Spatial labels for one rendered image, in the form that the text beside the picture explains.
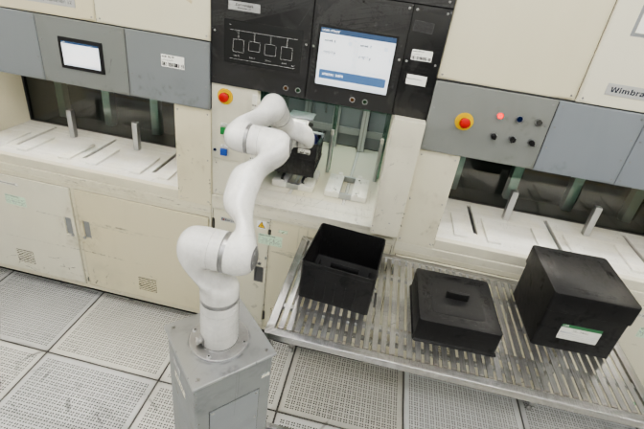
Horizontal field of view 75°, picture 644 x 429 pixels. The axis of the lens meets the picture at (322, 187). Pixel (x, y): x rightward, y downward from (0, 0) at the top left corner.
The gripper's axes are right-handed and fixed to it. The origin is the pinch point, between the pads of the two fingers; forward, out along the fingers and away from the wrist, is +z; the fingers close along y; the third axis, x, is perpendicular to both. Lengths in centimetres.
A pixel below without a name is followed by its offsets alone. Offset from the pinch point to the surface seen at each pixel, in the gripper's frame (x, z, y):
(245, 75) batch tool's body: 25.3, -30.0, -18.4
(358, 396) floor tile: -120, -53, 54
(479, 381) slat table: -43, -92, 86
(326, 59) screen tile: 36.4, -29.9, 13.2
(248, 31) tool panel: 42, -30, -18
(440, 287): -34, -62, 72
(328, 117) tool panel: -18, 59, 5
